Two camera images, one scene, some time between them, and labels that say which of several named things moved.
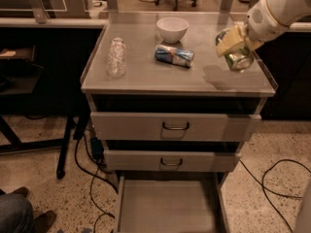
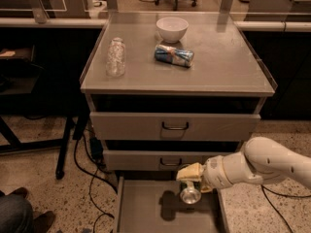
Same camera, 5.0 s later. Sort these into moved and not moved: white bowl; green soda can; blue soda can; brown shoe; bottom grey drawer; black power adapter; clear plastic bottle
Moved: green soda can
Not moved: bottom grey drawer; blue soda can; brown shoe; black power adapter; clear plastic bottle; white bowl
